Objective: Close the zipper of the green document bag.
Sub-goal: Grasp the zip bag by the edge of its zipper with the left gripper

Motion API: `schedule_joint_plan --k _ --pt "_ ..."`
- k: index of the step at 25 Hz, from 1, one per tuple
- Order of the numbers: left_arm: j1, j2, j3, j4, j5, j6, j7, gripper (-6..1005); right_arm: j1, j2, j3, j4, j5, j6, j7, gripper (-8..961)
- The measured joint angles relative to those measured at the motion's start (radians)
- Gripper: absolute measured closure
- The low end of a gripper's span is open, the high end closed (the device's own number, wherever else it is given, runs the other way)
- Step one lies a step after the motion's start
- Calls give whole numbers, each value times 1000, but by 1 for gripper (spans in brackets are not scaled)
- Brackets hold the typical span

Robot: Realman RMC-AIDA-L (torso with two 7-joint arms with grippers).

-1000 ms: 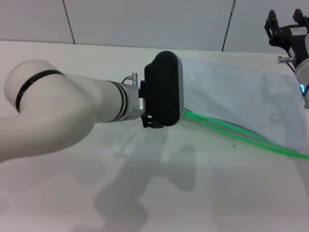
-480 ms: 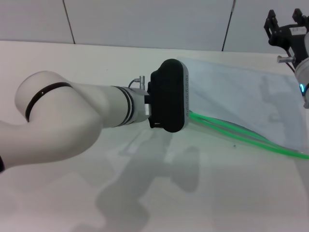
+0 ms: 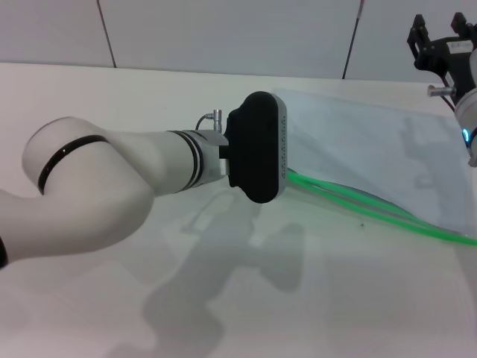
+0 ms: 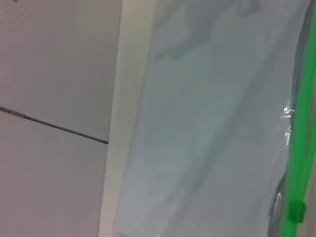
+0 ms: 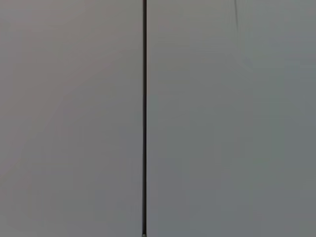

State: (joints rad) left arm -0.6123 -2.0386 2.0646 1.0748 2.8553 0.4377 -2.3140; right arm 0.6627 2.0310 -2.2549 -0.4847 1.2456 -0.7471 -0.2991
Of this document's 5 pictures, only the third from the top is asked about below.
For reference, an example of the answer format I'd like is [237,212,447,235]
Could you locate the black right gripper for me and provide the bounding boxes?
[406,11,477,96]

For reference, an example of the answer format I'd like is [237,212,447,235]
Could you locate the clear green-zip document bag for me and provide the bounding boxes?
[274,88,477,247]

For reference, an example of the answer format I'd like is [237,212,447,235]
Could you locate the thin dark red cable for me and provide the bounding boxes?
[441,69,459,112]

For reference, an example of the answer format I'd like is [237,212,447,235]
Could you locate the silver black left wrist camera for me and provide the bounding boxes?
[226,90,288,204]

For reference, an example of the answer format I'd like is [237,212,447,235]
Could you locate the silver left arm cable plug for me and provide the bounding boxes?
[195,108,224,132]

